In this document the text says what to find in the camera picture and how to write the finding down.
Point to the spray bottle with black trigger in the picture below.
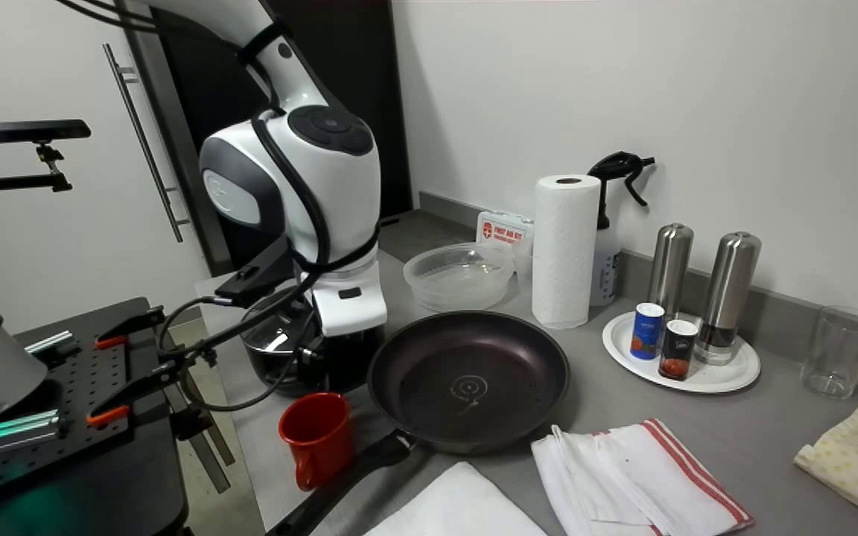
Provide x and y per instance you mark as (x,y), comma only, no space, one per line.
(608,271)

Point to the blue label spice jar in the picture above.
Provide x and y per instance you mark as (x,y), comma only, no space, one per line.
(647,331)

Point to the clear plastic bowl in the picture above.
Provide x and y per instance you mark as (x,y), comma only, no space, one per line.
(454,284)

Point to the steel frying pan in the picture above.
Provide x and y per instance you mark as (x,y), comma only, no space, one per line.
(269,337)

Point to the small white block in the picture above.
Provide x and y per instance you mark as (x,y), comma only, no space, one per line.
(50,342)

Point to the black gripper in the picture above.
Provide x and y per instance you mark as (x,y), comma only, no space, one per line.
(345,357)

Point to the black clamp with orange grip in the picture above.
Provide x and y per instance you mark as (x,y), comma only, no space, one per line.
(132,325)
(142,386)

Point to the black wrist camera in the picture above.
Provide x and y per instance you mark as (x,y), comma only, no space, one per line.
(255,271)

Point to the black cooking pot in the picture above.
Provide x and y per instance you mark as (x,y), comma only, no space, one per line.
(281,372)

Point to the white round plate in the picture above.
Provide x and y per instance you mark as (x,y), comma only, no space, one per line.
(729,378)

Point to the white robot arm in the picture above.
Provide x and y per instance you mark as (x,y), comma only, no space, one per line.
(351,189)

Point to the clear drinking glass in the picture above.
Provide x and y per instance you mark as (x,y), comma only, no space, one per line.
(844,357)

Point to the tall steel grinder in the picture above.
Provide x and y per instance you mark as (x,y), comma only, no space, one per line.
(731,292)
(671,268)

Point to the white cloth with red stripe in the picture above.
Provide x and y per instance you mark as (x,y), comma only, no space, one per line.
(638,481)

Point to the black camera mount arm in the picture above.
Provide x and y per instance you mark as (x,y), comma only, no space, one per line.
(13,182)

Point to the aluminium mounting rail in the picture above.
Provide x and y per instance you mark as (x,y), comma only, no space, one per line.
(13,433)

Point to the red plastic cup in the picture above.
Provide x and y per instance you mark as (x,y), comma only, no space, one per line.
(319,436)

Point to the white paper napkin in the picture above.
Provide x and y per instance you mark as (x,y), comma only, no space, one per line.
(461,506)

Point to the black door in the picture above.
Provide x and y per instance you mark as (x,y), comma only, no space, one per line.
(366,60)

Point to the dark spice jar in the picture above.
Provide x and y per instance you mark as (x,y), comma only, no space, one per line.
(680,353)

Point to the white paper towel roll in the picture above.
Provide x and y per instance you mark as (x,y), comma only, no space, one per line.
(568,258)

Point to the black perforated table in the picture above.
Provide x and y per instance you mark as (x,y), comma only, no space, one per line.
(83,496)

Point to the white first aid box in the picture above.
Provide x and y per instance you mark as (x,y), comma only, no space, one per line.
(501,235)

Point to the black frying pan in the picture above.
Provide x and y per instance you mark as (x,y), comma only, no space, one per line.
(470,383)

